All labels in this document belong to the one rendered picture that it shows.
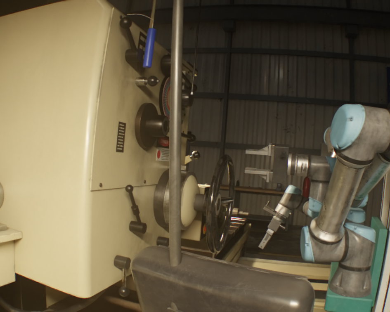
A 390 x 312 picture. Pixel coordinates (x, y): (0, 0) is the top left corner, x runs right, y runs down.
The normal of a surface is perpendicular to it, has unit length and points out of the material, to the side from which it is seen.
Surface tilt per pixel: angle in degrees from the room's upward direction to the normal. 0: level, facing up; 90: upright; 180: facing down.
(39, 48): 90
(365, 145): 124
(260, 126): 90
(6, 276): 90
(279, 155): 106
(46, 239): 90
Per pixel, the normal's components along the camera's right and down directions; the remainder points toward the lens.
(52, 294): 0.95, 0.07
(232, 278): -0.15, -0.93
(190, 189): 0.75, -0.30
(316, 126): -0.29, -0.05
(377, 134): -0.10, 0.29
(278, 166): -0.30, 0.22
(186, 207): 0.68, 0.11
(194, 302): -0.52, 0.27
